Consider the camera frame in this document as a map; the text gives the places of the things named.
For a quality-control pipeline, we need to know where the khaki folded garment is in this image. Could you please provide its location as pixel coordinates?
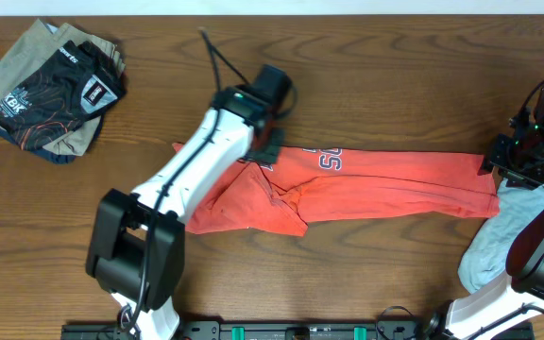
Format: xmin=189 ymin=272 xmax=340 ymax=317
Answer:
xmin=0 ymin=20 xmax=125 ymax=157

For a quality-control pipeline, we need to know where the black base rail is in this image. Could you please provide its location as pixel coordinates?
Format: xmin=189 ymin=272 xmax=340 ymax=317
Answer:
xmin=60 ymin=321 xmax=536 ymax=340

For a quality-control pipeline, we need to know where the left black cable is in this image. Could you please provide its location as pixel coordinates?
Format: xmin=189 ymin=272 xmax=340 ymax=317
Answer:
xmin=118 ymin=27 xmax=299 ymax=340

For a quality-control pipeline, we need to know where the navy folded garment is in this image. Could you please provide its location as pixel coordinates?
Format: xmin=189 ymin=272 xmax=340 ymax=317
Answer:
xmin=0 ymin=120 xmax=104 ymax=164

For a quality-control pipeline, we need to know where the light blue t-shirt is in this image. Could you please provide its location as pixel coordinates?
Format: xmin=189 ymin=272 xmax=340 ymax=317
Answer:
xmin=457 ymin=179 xmax=544 ymax=294

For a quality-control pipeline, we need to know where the black patterned folded shirt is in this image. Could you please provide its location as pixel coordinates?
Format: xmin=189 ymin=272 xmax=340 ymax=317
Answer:
xmin=0 ymin=41 xmax=126 ymax=151

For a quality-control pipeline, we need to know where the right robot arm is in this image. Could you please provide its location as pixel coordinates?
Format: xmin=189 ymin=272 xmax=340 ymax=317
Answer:
xmin=422 ymin=79 xmax=544 ymax=339

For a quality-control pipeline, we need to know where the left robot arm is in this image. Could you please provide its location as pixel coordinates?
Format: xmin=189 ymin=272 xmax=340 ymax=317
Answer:
xmin=61 ymin=64 xmax=296 ymax=339

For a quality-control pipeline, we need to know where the red t-shirt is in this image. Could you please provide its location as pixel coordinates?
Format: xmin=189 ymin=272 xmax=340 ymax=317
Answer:
xmin=186 ymin=147 xmax=500 ymax=236

